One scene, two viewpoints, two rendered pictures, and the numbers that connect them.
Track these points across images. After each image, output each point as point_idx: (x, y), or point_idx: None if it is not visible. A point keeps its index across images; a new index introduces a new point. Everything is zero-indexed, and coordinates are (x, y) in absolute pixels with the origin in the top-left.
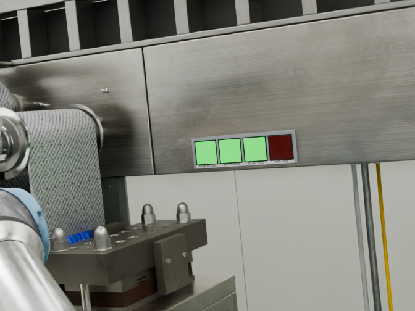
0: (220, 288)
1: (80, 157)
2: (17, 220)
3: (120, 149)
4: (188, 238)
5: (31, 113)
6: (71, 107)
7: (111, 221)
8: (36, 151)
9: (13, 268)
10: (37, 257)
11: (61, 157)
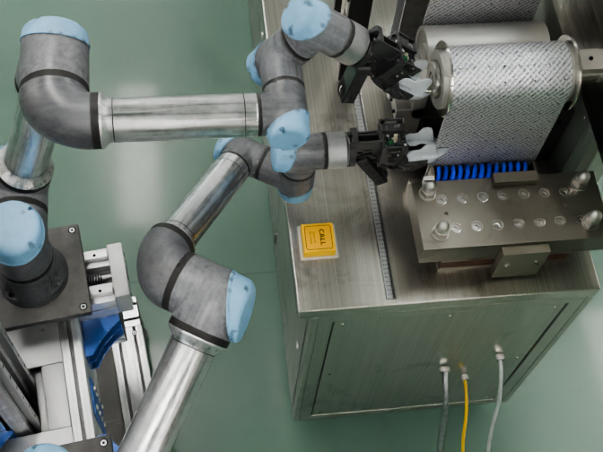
0: (563, 294)
1: (528, 115)
2: (205, 337)
3: (602, 110)
4: (568, 246)
5: (485, 71)
6: (574, 48)
7: (571, 137)
8: (458, 111)
9: (167, 376)
10: (198, 367)
11: (495, 115)
